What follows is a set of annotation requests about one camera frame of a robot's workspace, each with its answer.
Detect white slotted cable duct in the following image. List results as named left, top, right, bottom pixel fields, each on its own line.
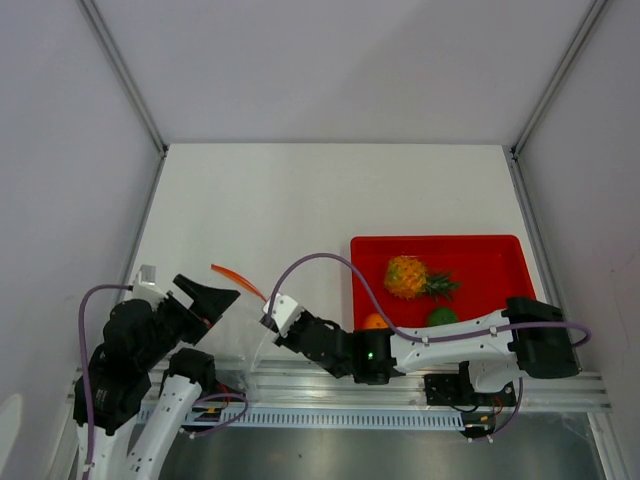
left=137, top=404, right=469, bottom=431

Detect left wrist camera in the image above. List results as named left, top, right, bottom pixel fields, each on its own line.
left=131, top=265, right=165, bottom=304

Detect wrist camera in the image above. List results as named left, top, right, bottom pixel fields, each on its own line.
left=131, top=265, right=165, bottom=304
left=259, top=293, right=304, bottom=337

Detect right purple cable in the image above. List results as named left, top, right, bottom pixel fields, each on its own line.
left=267, top=252, right=593, bottom=349

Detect toy pineapple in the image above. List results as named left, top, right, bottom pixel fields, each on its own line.
left=383, top=256, right=460, bottom=300

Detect aluminium corner post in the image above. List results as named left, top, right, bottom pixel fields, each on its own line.
left=509, top=0, right=614, bottom=157
left=77, top=0, right=168, bottom=157

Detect red plastic tray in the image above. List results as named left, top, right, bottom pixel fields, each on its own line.
left=350, top=235, right=536, bottom=328

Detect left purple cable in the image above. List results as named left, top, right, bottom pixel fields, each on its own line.
left=79, top=283, right=136, bottom=471

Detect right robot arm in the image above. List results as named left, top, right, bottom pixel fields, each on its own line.
left=261, top=295, right=580, bottom=404

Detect purple cable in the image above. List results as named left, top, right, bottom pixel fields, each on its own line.
left=79, top=283, right=136, bottom=471
left=267, top=252, right=593, bottom=349

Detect right aluminium corner post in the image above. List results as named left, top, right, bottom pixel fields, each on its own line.
left=509, top=0, right=614, bottom=157

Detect green toy lime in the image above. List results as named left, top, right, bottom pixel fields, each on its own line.
left=427, top=307, right=459, bottom=327

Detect left aluminium corner post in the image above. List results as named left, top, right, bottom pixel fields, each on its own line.
left=77, top=0, right=168, bottom=157

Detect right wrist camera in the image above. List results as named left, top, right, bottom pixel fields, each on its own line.
left=259, top=293, right=304, bottom=337

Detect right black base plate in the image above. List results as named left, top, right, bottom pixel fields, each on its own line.
left=423, top=373, right=516, bottom=411

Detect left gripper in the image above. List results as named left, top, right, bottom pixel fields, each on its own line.
left=138, top=272, right=239, bottom=368

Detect toy orange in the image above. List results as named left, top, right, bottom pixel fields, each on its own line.
left=361, top=313, right=388, bottom=330

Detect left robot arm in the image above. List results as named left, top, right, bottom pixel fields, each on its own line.
left=73, top=266, right=249, bottom=479

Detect clear zip top bag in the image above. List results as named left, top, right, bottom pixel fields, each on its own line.
left=211, top=263, right=272, bottom=401

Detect aluminium mounting rail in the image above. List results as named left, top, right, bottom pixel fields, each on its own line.
left=67, top=357, right=612, bottom=414

